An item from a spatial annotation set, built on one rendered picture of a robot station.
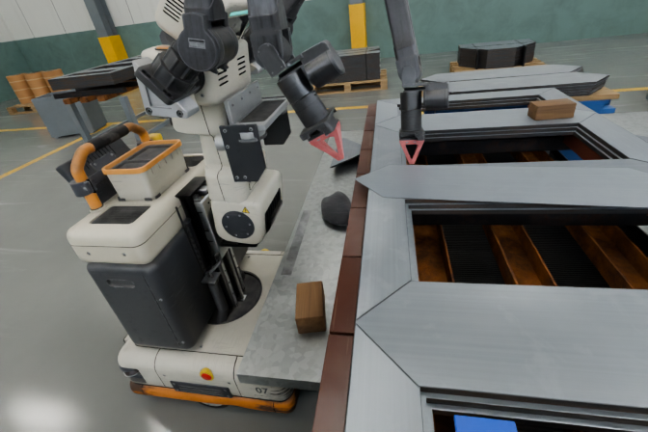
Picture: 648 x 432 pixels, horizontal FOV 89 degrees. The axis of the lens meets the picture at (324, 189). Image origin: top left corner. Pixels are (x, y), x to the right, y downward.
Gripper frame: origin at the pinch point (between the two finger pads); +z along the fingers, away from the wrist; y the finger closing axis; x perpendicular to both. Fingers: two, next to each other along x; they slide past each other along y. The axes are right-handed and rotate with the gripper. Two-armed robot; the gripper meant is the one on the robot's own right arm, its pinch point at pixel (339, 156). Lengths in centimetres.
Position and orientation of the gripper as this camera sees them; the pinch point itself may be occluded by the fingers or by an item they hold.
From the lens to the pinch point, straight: 71.7
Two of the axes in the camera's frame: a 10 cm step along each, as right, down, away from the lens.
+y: 1.7, -5.0, 8.5
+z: 5.2, 7.8, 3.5
